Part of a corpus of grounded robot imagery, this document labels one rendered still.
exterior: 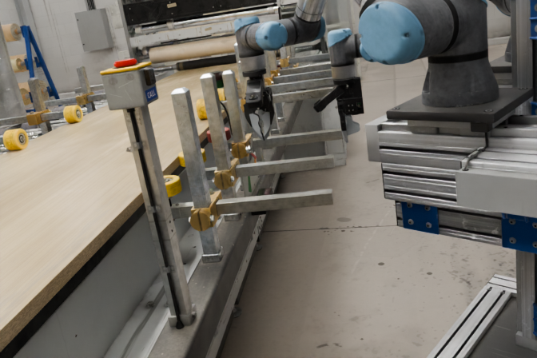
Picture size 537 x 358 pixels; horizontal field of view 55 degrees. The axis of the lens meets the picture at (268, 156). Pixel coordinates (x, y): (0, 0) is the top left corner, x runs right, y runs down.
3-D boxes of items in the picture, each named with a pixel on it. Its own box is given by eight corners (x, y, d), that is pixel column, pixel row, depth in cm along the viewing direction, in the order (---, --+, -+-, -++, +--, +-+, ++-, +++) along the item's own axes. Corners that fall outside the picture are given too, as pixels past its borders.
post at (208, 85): (243, 229, 157) (214, 71, 144) (240, 234, 154) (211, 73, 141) (232, 230, 158) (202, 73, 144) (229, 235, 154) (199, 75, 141)
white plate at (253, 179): (260, 177, 187) (256, 151, 184) (248, 205, 162) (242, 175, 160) (258, 177, 187) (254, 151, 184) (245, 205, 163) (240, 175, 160)
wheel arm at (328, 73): (335, 75, 243) (334, 67, 242) (335, 76, 239) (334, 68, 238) (232, 89, 251) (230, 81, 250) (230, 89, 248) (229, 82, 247)
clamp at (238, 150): (253, 146, 183) (252, 133, 181) (247, 158, 170) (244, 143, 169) (238, 148, 184) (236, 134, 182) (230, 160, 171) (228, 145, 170)
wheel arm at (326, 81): (334, 84, 219) (333, 75, 218) (334, 85, 216) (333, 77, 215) (220, 98, 228) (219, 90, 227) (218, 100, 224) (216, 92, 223)
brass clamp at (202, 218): (226, 208, 136) (223, 190, 135) (214, 230, 123) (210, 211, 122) (204, 210, 137) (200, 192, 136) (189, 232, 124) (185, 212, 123)
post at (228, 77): (256, 205, 181) (233, 69, 168) (255, 209, 178) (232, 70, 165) (247, 206, 182) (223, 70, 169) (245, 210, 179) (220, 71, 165)
